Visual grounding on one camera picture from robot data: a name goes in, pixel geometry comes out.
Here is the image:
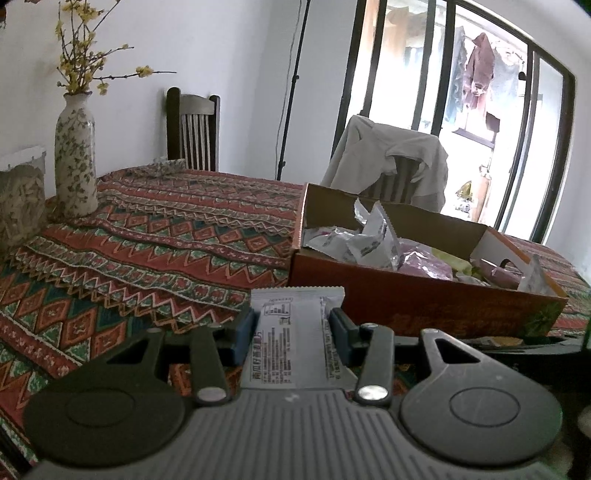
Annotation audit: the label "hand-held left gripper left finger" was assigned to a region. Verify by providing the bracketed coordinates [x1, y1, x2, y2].
[105, 308, 258, 407]

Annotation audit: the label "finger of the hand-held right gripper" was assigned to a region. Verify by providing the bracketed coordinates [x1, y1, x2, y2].
[478, 336, 583, 357]

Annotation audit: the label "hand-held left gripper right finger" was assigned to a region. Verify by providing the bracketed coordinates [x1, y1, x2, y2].
[329, 307, 490, 408]

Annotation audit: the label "white printed snack packet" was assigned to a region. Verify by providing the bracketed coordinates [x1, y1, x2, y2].
[240, 286, 358, 391]

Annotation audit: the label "orange cardboard box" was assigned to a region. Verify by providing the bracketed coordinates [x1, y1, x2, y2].
[287, 183, 570, 340]

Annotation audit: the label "pile of snack packets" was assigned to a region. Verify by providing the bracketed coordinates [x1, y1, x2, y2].
[302, 198, 557, 296]

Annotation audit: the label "patterned red tablecloth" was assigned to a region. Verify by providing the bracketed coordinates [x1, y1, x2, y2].
[0, 166, 591, 480]

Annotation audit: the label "wooden chair under jacket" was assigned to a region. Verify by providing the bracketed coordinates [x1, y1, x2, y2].
[365, 157, 416, 204]

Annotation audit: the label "beige jacket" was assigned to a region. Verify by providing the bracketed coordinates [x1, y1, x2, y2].
[321, 115, 450, 213]

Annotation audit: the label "dark wooden slatted chair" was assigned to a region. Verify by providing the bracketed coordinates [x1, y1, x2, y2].
[166, 87, 221, 172]

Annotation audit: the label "floral ceramic vase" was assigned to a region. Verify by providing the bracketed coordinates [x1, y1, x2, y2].
[54, 92, 99, 219]

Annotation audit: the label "round lamp on black tripod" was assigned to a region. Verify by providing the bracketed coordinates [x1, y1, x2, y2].
[276, 0, 311, 181]

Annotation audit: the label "beige patterned cushion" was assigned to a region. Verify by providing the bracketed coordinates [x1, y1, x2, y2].
[0, 166, 47, 254]

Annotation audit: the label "hanging light blue shirt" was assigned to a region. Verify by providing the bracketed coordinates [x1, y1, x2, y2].
[489, 55, 520, 116]

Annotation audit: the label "black-framed sliding glass door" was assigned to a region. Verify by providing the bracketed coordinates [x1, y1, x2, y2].
[330, 0, 578, 245]

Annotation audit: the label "hanging maroon shirt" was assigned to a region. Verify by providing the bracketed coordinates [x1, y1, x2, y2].
[462, 32, 496, 112]

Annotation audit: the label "hanging blue jeans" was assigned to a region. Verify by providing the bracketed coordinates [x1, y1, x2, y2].
[445, 25, 467, 123]

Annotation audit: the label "yellow flower branches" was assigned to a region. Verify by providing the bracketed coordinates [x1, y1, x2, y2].
[55, 0, 178, 97]

